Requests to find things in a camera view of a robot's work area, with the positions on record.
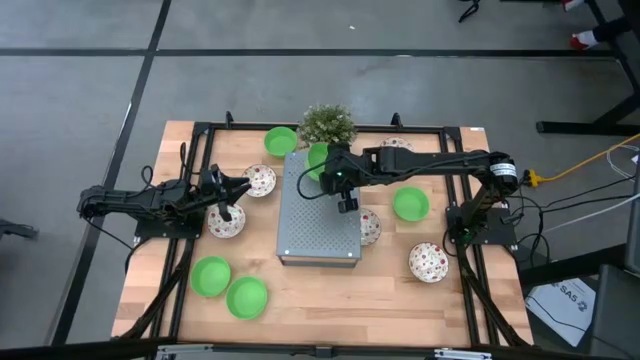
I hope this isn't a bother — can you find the black aluminium table frame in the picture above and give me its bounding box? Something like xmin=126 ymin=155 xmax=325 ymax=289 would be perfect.
xmin=112 ymin=110 xmax=534 ymax=349

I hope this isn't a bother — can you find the potted green artificial plant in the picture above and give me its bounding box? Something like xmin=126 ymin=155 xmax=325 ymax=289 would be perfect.
xmin=298 ymin=103 xmax=359 ymax=151

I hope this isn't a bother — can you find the grey equipment panel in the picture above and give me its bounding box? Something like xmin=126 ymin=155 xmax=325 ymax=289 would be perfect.
xmin=625 ymin=164 xmax=640 ymax=275

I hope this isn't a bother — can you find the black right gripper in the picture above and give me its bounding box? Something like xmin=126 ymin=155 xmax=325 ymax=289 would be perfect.
xmin=319 ymin=143 xmax=362 ymax=214

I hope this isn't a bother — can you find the floral print ceramic bowl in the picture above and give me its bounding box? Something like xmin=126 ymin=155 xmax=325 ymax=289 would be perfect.
xmin=359 ymin=207 xmax=383 ymax=247
xmin=240 ymin=163 xmax=278 ymax=199
xmin=378 ymin=136 xmax=415 ymax=152
xmin=207 ymin=202 xmax=247 ymax=240
xmin=408 ymin=241 xmax=450 ymax=284

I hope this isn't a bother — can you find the black desk frame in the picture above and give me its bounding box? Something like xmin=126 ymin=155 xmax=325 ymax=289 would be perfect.
xmin=535 ymin=0 xmax=640 ymax=137

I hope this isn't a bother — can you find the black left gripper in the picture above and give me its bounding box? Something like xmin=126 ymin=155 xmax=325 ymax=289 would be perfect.
xmin=199 ymin=163 xmax=252 ymax=223

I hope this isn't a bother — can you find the person's leg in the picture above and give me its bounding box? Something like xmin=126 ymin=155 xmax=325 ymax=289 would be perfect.
xmin=594 ymin=14 xmax=634 ymax=44

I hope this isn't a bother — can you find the green plastic mini bowl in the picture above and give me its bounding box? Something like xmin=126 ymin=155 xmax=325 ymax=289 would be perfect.
xmin=189 ymin=255 xmax=233 ymax=299
xmin=225 ymin=276 xmax=269 ymax=321
xmin=392 ymin=186 xmax=431 ymax=223
xmin=305 ymin=142 xmax=331 ymax=182
xmin=263 ymin=126 xmax=299 ymax=159

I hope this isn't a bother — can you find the black stand foot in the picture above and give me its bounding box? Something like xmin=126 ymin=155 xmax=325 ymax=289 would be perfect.
xmin=0 ymin=217 xmax=40 ymax=241

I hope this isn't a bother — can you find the dark grey case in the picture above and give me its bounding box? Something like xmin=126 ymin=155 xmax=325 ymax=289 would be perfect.
xmin=589 ymin=264 xmax=640 ymax=360

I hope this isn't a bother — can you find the white printed paper sheet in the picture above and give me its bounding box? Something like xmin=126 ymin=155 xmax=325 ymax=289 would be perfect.
xmin=524 ymin=277 xmax=597 ymax=349

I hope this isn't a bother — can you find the yellow extension cable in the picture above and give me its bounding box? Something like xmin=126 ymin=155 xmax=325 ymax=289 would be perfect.
xmin=523 ymin=132 xmax=640 ymax=187

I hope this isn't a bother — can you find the white cable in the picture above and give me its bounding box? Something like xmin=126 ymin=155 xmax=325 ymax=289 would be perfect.
xmin=542 ymin=192 xmax=640 ymax=235

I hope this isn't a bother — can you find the black floor cable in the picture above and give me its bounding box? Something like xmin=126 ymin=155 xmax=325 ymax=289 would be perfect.
xmin=458 ymin=0 xmax=482 ymax=24

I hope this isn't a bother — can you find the black metal bar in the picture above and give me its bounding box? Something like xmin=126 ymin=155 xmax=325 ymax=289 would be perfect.
xmin=517 ymin=244 xmax=626 ymax=289

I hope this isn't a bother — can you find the grey perforated metal shelf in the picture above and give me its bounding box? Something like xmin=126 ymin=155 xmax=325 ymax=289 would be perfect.
xmin=276 ymin=151 xmax=362 ymax=268

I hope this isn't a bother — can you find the silver bracket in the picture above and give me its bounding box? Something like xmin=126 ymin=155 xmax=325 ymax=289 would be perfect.
xmin=154 ymin=343 xmax=214 ymax=360
xmin=433 ymin=348 xmax=494 ymax=360

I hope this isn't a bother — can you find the black aluminium crossbar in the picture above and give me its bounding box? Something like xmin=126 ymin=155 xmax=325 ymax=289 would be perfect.
xmin=0 ymin=337 xmax=640 ymax=360

